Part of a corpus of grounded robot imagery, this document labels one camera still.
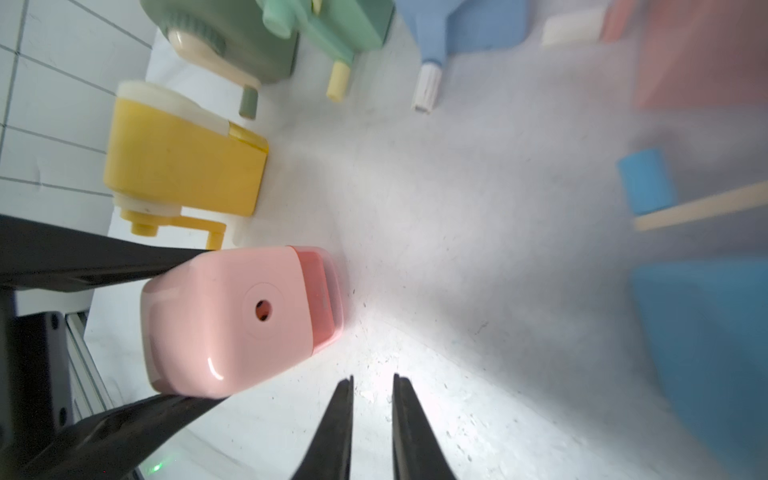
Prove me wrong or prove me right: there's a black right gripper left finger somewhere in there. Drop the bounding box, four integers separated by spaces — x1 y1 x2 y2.
292 376 354 480

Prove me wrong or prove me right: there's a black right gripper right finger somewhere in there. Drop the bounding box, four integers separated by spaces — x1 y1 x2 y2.
392 374 456 480

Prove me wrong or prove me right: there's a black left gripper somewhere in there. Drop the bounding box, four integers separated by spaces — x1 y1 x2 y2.
1 215 222 479

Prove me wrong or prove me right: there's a yellow pencil sharpener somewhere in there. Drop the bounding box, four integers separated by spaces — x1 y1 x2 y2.
103 80 269 250

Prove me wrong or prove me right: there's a dark green pencil sharpener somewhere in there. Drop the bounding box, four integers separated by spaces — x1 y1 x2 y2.
140 0 299 120

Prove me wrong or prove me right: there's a light green pencil sharpener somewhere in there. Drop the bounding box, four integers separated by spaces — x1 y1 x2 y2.
258 0 395 102

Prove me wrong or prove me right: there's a clear pink tray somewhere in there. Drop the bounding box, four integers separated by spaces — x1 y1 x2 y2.
293 246 345 354

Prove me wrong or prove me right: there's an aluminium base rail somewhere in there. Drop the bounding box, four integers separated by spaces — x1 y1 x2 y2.
65 312 120 423

